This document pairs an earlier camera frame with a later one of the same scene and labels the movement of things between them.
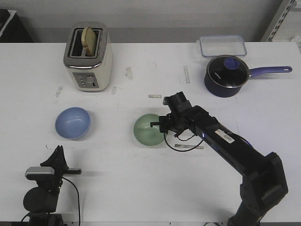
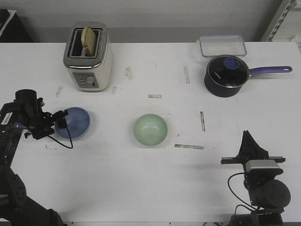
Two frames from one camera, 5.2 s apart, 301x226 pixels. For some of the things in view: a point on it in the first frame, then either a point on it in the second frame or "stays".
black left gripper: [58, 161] -> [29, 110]
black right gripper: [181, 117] -> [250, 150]
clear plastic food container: [215, 45] stays
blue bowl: [73, 123] stays
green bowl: [145, 133] stays
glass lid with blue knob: [228, 71] stays
